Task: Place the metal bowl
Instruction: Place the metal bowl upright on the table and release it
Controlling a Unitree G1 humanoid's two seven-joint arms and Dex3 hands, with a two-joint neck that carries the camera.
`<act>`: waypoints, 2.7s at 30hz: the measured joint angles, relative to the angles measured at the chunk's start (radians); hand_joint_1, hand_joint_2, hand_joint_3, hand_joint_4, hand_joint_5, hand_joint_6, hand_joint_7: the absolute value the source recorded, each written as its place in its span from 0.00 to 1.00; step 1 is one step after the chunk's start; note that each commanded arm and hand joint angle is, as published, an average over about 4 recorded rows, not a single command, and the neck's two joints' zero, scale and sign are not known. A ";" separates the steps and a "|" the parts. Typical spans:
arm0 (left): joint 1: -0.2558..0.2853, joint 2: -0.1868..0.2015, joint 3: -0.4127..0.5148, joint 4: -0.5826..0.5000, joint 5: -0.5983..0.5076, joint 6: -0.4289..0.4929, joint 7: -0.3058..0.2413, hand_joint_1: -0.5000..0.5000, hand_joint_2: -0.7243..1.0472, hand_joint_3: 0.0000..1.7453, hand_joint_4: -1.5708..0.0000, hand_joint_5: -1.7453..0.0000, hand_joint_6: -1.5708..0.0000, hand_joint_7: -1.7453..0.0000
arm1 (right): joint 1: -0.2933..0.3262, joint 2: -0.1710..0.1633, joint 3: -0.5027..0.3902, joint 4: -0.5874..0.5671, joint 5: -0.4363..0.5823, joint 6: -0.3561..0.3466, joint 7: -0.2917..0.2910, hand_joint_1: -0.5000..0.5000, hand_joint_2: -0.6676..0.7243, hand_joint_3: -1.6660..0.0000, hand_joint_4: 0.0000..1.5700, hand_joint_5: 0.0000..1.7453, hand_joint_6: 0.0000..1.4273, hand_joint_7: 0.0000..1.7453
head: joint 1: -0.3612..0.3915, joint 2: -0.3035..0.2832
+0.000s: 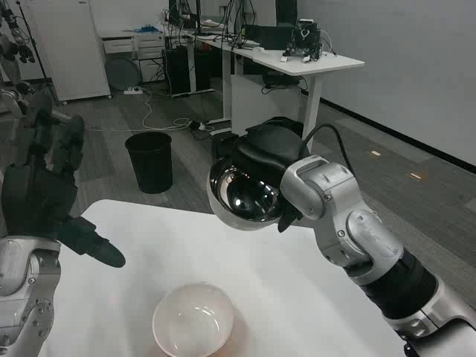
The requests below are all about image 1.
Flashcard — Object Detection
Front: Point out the small black robot device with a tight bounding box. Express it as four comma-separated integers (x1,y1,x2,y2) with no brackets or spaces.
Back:
281,18,324,63

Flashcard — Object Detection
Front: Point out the power strip with plugs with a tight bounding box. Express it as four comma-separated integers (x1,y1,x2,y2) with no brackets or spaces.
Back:
188,119,216,132

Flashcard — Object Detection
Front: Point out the white standing desk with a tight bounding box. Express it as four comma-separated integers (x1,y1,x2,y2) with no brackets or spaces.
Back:
191,31,366,142

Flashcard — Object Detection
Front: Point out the white floor cable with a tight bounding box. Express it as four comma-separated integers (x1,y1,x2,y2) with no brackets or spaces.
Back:
84,87,191,132

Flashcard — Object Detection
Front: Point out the round grey disc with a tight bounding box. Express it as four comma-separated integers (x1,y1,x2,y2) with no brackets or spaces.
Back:
105,57,144,91

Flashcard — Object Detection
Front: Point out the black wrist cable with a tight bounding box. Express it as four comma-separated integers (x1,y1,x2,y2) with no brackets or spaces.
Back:
300,123,355,173

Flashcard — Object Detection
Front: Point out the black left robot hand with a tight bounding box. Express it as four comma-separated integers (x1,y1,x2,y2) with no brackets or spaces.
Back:
0,106,126,269

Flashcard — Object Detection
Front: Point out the black tripod stand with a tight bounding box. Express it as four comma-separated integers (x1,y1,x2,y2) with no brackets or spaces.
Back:
15,0,61,107

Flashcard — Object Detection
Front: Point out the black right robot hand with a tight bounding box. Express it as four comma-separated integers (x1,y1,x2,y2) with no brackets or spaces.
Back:
212,126,312,234

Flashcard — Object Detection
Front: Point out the black computer tower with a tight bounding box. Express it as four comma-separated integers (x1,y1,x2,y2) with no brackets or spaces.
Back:
162,46,193,98

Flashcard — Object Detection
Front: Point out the tall white cabinet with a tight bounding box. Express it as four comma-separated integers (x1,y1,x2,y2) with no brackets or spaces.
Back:
20,0,113,104

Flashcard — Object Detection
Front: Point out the shiny metal bowl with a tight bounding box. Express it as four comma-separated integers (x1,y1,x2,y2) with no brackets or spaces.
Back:
206,155,289,233

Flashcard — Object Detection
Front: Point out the black plastic trash bin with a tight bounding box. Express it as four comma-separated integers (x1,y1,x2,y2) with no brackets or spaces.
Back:
124,131,174,195

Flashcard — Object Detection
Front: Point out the white ceramic bowl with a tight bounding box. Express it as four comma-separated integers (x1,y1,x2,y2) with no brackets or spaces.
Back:
152,283,237,357

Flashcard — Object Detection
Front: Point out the black under-desk power adapter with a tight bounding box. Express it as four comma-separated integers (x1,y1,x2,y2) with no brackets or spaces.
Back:
261,71,303,89

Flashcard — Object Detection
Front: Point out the black box on desk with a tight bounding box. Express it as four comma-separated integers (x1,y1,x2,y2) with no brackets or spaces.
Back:
242,24,299,50

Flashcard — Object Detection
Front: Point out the white drawer unit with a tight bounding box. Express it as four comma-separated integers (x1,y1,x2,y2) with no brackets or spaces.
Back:
100,30,167,85

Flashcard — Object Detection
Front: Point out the black backpack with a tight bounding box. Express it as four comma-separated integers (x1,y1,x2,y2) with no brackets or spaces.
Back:
256,116,305,139

